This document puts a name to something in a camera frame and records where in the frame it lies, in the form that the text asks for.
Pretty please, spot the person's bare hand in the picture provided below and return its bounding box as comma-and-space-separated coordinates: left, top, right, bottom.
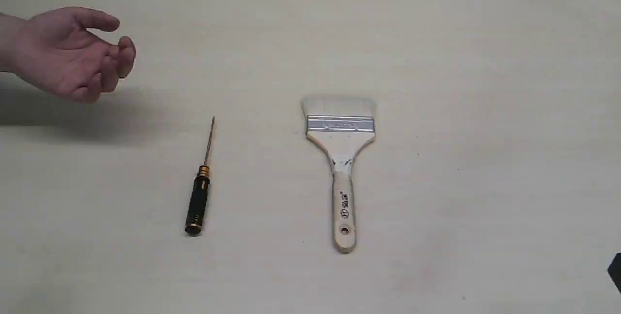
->
13, 7, 137, 104

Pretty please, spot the black gold screwdriver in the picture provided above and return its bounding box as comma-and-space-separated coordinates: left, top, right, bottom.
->
184, 117, 215, 237

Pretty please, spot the wide wooden paint brush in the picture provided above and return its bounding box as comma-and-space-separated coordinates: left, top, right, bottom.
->
301, 95, 376, 254

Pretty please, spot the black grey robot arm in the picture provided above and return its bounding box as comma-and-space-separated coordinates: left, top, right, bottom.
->
607, 252, 621, 293

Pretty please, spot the person's forearm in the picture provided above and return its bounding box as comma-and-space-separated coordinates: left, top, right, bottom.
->
0, 13, 24, 73

